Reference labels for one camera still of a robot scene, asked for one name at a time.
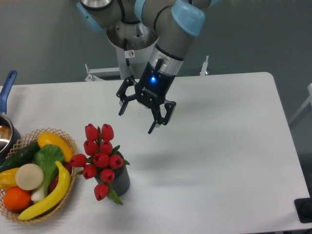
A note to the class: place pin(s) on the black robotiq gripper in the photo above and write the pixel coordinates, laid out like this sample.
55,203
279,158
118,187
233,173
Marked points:
153,90

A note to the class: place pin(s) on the red tulip bouquet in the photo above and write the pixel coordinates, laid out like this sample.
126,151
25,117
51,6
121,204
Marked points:
98,140

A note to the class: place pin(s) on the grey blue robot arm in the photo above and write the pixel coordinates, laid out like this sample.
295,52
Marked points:
107,12

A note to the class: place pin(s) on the dark grey ribbed vase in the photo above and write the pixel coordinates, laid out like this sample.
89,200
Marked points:
112,176

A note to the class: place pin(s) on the dark red fruit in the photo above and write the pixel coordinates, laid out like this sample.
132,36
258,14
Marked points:
54,182

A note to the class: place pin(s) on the green bok choy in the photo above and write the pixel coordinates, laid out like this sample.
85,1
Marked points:
45,158

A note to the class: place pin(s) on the yellow banana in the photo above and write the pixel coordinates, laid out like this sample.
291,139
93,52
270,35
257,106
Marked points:
56,196

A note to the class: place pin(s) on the green cucumber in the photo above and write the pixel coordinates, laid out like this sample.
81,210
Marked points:
22,157

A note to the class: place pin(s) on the beige round disc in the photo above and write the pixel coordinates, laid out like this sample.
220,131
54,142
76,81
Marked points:
29,176

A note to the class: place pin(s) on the yellow bell pepper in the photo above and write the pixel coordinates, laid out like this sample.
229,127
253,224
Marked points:
7,179

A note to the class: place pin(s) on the orange fruit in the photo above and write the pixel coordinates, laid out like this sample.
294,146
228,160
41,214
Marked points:
16,199

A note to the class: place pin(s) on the black box at table edge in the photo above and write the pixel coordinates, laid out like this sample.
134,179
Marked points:
304,209

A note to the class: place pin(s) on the blue handled saucepan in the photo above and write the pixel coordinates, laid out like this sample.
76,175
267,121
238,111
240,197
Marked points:
9,135

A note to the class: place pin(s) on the white frame at right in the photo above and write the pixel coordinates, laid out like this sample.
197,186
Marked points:
303,109

